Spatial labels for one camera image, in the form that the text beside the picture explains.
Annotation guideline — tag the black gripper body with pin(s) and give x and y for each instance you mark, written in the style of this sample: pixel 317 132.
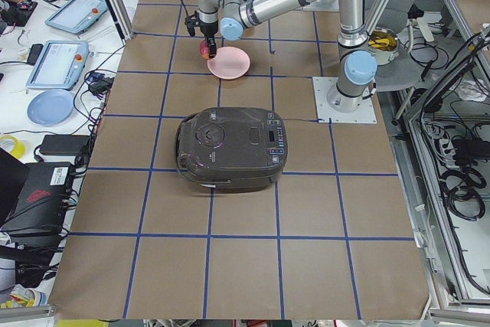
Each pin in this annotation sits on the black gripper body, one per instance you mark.
pixel 208 31

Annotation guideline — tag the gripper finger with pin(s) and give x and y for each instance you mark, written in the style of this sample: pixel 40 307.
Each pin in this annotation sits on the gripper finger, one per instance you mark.
pixel 211 48

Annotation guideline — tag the red apple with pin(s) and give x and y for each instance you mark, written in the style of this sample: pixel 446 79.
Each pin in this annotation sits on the red apple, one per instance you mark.
pixel 204 50

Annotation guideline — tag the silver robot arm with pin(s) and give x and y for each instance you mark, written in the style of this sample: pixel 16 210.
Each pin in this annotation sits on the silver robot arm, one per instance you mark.
pixel 231 17

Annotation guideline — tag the pink plate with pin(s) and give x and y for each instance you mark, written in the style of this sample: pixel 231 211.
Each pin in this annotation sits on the pink plate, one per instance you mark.
pixel 229 63

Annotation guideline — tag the blue plate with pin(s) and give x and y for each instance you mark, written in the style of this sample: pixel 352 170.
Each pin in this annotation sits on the blue plate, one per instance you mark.
pixel 51 107

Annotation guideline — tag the dark grey rice cooker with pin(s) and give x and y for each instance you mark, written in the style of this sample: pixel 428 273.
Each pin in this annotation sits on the dark grey rice cooker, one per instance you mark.
pixel 231 148

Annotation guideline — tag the far teach pendant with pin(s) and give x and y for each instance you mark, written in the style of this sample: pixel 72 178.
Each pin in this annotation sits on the far teach pendant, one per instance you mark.
pixel 77 16

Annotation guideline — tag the teach pendant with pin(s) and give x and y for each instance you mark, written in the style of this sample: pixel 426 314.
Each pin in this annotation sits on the teach pendant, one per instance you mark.
pixel 77 16
pixel 59 65

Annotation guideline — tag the near teach pendant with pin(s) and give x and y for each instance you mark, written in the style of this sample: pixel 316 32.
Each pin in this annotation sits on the near teach pendant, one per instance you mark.
pixel 59 65

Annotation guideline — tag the black power adapter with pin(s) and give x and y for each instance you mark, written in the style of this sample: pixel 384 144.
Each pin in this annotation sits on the black power adapter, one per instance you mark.
pixel 63 145

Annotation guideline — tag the yellow tape roll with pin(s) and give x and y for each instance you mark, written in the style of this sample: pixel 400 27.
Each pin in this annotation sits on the yellow tape roll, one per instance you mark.
pixel 13 146

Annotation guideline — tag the black computer box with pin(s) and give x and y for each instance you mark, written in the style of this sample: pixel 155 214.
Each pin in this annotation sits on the black computer box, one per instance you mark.
pixel 34 196

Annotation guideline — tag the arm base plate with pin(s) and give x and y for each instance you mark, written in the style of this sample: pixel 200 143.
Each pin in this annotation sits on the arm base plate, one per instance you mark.
pixel 333 107
pixel 323 5

